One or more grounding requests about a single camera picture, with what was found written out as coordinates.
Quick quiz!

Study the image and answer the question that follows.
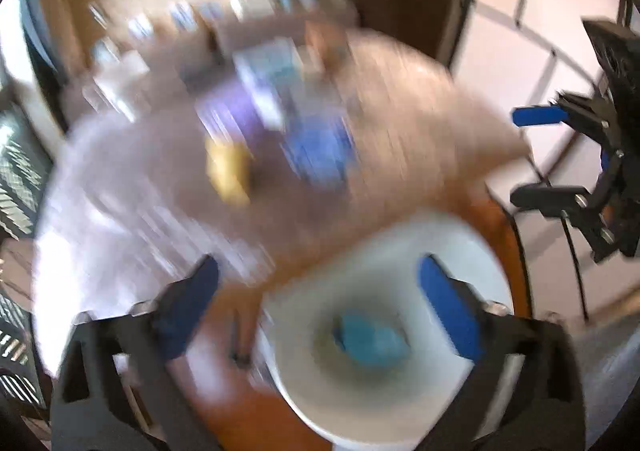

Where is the yellow soft item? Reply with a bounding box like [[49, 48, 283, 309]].
[[205, 136, 253, 206]]

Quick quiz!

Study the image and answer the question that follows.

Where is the black window grille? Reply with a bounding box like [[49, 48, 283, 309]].
[[0, 106, 56, 407]]

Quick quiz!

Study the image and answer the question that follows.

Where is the purple hair roller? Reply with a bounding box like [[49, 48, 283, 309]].
[[197, 81, 261, 142]]

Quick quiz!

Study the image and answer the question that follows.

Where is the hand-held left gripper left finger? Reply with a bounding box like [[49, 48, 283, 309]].
[[50, 255, 236, 451]]

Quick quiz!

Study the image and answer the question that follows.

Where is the white round bin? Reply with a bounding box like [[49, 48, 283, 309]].
[[255, 211, 516, 451]]

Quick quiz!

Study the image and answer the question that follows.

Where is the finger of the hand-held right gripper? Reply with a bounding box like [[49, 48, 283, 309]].
[[511, 91, 626, 156], [510, 156, 631, 262]]

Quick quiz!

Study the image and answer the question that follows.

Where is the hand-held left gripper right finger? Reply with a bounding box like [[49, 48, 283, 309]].
[[415, 253, 586, 451]]

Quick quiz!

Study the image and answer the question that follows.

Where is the blue flat item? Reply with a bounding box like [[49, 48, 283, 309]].
[[282, 121, 356, 186]]

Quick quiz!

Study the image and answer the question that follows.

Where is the blue packet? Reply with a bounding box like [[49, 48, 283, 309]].
[[332, 311, 411, 372]]

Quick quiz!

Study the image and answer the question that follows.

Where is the clear plastic table sheet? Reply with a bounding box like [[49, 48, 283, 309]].
[[32, 101, 311, 382]]

